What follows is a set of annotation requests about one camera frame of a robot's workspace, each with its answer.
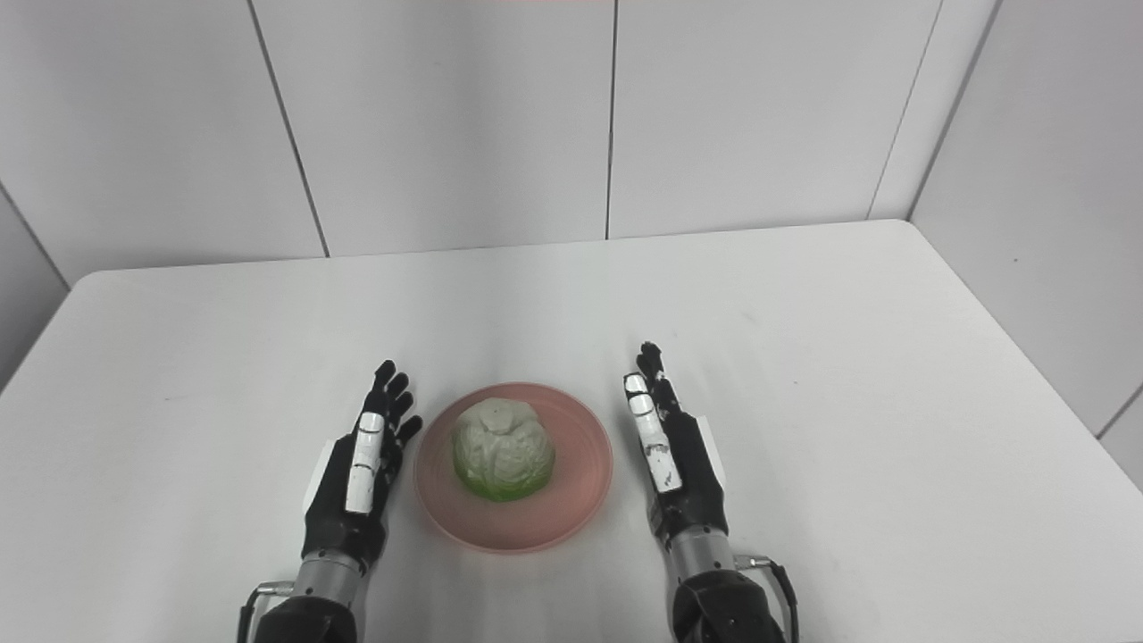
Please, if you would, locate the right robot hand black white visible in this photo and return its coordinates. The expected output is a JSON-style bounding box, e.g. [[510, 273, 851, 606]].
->
[[623, 341, 729, 542]]

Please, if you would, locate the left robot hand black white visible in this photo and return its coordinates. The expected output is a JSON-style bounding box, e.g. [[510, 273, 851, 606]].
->
[[301, 360, 424, 573]]

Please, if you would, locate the pink round plate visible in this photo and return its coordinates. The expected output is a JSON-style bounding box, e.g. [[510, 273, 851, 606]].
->
[[413, 382, 615, 555]]

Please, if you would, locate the green white toy cabbage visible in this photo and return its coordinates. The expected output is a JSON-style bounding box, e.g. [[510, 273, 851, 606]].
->
[[451, 397, 557, 503]]

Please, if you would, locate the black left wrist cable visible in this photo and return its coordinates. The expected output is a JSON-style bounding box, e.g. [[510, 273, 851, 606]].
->
[[238, 580, 296, 643]]

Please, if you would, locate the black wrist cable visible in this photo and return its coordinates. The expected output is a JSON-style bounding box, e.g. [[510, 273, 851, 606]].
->
[[238, 580, 296, 643], [734, 554, 799, 643]]

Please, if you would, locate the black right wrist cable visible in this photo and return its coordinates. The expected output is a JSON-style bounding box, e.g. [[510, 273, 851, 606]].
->
[[734, 554, 799, 643]]

